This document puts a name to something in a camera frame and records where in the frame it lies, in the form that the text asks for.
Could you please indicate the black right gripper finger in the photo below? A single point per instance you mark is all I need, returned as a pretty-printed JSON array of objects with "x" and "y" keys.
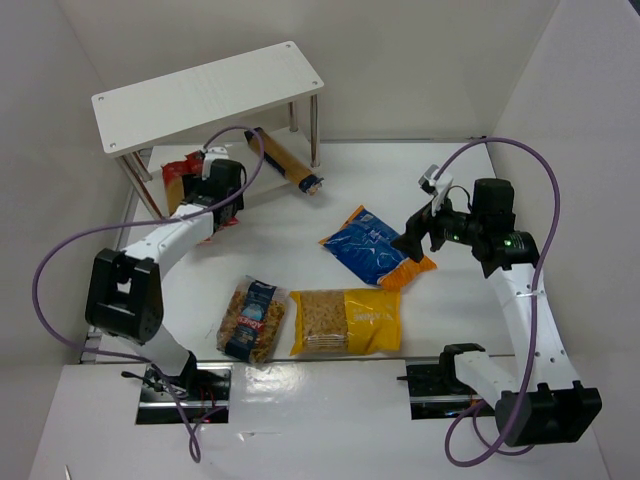
[
  {"x": 427, "y": 228},
  {"x": 410, "y": 242}
]

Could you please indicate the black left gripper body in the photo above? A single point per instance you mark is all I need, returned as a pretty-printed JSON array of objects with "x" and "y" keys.
[{"x": 195, "y": 185}]

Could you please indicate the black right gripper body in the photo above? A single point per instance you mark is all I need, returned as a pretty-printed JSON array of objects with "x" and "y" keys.
[{"x": 428, "y": 228}]

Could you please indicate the red spaghetti pack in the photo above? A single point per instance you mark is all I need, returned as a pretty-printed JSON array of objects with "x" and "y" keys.
[
  {"x": 172, "y": 175},
  {"x": 194, "y": 160}
]

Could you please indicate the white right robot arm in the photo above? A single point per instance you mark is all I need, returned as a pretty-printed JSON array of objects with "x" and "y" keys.
[{"x": 545, "y": 402}]

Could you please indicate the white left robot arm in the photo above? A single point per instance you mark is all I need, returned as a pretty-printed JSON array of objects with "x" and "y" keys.
[{"x": 125, "y": 294}]

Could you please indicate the blue orange pasta bag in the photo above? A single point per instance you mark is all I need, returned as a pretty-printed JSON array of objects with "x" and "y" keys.
[{"x": 363, "y": 246}]

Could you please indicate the brown spaghetti pack on shelf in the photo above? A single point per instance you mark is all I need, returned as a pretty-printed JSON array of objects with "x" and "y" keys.
[{"x": 283, "y": 161}]

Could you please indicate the white two-tier shelf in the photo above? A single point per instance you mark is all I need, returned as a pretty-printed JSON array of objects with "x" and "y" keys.
[{"x": 205, "y": 98}]

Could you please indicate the yellow macaroni bag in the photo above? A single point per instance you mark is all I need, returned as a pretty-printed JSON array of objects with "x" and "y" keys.
[{"x": 347, "y": 321}]

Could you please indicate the Agnesi tricolour fusilli bag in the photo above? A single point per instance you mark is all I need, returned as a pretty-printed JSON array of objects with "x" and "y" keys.
[{"x": 251, "y": 323}]

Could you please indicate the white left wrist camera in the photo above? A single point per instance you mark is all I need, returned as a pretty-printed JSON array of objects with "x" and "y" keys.
[{"x": 209, "y": 156}]

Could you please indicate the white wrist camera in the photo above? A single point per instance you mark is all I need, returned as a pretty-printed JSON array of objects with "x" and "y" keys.
[
  {"x": 209, "y": 156},
  {"x": 436, "y": 183}
]

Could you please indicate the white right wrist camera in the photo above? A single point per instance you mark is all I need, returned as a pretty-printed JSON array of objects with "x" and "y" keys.
[{"x": 436, "y": 183}]

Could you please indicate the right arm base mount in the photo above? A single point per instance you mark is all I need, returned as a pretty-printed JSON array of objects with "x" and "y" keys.
[{"x": 430, "y": 397}]

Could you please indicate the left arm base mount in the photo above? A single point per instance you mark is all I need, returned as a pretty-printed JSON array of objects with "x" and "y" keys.
[{"x": 209, "y": 401}]

